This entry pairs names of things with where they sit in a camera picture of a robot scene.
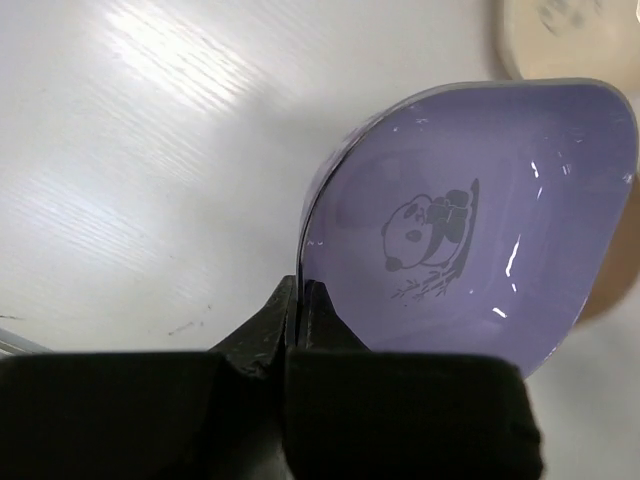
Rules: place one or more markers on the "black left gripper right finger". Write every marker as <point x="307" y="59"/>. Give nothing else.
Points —
<point x="357" y="414"/>

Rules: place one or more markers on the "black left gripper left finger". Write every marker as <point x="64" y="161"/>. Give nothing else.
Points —
<point x="210" y="414"/>

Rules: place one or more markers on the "purple plate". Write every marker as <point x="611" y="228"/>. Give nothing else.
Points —
<point x="471" y="218"/>

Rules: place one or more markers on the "brown plate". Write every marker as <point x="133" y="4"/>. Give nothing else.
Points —
<point x="619" y="271"/>

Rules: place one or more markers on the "cream plate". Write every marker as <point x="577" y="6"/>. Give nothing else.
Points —
<point x="562" y="39"/>

